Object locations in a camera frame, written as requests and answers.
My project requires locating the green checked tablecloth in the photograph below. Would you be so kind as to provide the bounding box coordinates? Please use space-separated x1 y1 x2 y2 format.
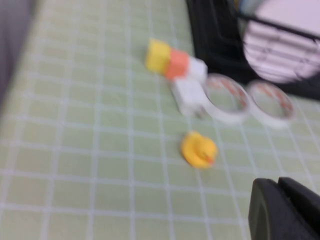
0 0 320 240

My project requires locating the yellow cube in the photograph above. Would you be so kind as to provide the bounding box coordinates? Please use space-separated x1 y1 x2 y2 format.
144 37 172 74

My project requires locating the pink plate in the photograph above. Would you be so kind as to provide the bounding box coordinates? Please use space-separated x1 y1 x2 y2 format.
241 0 320 85

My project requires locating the black wire dish rack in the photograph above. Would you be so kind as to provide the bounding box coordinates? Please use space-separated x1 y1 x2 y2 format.
224 0 320 83

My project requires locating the orange cube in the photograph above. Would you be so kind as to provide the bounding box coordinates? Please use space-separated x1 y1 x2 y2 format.
164 48 192 80

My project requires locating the white charger plug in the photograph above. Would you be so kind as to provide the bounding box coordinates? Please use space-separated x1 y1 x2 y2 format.
171 79 208 118

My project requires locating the white cube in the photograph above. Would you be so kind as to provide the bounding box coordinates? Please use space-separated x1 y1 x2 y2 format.
186 57 208 83

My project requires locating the yellow rubber duck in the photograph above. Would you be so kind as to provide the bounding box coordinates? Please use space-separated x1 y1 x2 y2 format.
181 131 219 170

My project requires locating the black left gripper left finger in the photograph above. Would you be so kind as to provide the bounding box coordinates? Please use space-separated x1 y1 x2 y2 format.
248 177 309 240

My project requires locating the white tape roll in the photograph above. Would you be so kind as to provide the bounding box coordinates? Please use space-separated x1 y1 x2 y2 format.
203 73 252 125
247 79 296 128

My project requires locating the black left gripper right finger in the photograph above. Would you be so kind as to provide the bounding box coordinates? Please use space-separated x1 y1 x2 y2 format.
278 176 320 240

